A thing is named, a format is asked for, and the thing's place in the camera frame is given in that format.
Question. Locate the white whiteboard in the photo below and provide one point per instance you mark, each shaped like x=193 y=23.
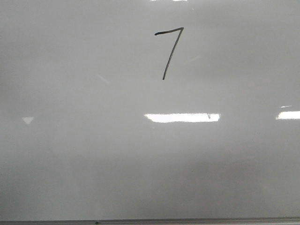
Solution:
x=145 y=109

